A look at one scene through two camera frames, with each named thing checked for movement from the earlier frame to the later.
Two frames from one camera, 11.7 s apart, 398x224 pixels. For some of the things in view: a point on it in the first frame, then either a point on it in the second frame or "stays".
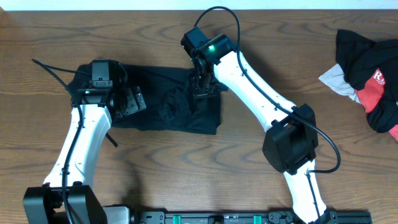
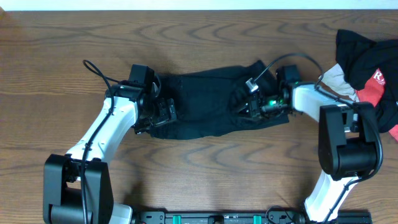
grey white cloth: x=335 y=79 stays
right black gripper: x=198 y=93 → x=254 y=107
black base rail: x=249 y=217 stays
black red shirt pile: x=370 y=68 stays
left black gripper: x=132 y=106 → x=163 y=116
